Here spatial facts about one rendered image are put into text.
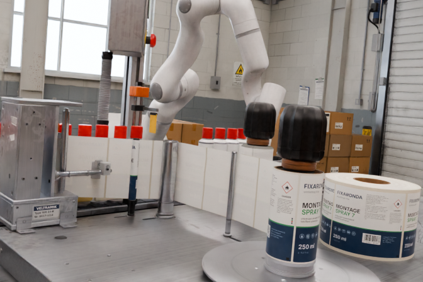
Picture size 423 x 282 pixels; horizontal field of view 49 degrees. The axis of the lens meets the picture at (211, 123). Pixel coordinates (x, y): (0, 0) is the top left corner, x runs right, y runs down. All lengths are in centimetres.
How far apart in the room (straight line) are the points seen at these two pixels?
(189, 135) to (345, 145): 179
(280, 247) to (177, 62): 116
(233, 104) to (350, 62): 218
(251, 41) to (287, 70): 623
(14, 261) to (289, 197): 50
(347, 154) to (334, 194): 449
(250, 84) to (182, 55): 30
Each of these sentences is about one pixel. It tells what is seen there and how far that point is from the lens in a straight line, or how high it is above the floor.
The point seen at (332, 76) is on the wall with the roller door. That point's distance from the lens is 701.
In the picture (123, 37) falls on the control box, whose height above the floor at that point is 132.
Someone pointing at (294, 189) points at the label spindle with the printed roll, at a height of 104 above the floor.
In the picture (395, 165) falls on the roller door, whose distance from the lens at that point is 614.
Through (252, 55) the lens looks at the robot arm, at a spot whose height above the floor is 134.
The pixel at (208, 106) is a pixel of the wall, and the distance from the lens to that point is 766.
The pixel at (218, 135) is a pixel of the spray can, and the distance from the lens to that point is 148.
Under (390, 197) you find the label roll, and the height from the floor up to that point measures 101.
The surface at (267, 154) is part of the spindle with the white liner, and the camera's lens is 118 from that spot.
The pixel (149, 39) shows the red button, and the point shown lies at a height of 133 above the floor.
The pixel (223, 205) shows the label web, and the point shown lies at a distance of 105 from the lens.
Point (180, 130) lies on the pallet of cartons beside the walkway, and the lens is 491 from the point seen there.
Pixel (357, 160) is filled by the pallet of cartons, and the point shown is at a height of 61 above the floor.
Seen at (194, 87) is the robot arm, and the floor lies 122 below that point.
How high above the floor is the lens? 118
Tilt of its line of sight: 3 degrees down
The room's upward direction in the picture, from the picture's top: 5 degrees clockwise
